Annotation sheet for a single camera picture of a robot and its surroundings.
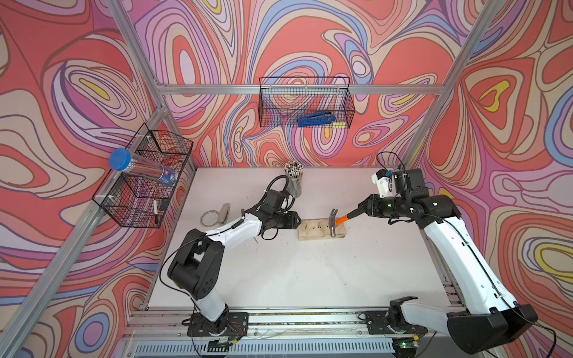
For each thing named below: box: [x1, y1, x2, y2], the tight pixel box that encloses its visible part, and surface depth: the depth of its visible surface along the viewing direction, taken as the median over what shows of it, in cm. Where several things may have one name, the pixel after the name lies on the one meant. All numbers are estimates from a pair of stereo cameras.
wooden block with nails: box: [297, 217, 347, 241], surface depth 95 cm
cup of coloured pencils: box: [284, 160, 304, 199], surface depth 98 cm
